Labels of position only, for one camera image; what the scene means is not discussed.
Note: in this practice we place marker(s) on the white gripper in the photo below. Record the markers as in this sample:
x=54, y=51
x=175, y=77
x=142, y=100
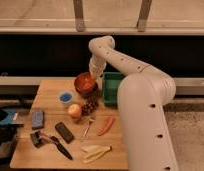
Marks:
x=96, y=67

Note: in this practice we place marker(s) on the orange bowl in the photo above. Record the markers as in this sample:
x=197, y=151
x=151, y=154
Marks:
x=84, y=83

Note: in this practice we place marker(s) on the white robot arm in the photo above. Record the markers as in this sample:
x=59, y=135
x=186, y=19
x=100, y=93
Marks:
x=141, y=96

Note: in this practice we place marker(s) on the green plastic tray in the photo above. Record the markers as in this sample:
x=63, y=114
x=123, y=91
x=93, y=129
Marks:
x=110, y=84

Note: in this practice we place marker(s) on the purple bowl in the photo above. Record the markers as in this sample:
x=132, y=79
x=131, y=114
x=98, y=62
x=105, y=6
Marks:
x=88, y=94

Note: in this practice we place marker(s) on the dark grape bunch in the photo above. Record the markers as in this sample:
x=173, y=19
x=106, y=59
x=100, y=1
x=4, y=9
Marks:
x=90, y=105

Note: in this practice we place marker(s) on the blue and white cup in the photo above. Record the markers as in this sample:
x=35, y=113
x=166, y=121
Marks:
x=66, y=97

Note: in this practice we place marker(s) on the red yellow apple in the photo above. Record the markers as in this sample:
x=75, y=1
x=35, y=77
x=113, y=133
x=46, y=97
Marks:
x=75, y=111

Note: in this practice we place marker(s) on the metal fork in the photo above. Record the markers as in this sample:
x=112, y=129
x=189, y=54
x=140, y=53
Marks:
x=91, y=120

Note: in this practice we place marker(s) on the orange carrot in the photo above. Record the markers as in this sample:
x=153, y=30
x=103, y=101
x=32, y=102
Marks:
x=106, y=126

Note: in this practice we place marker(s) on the black rectangular remote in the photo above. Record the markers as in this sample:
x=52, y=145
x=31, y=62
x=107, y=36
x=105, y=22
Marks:
x=64, y=132

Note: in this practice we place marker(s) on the blue sponge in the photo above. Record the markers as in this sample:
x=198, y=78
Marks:
x=37, y=119

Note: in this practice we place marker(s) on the black metal binder clip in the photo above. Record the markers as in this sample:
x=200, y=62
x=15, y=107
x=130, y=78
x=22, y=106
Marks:
x=36, y=140

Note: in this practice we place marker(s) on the blue box beside table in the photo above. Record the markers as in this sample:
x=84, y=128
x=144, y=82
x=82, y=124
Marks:
x=14, y=117

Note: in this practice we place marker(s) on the black handled knife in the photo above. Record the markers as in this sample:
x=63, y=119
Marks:
x=59, y=146

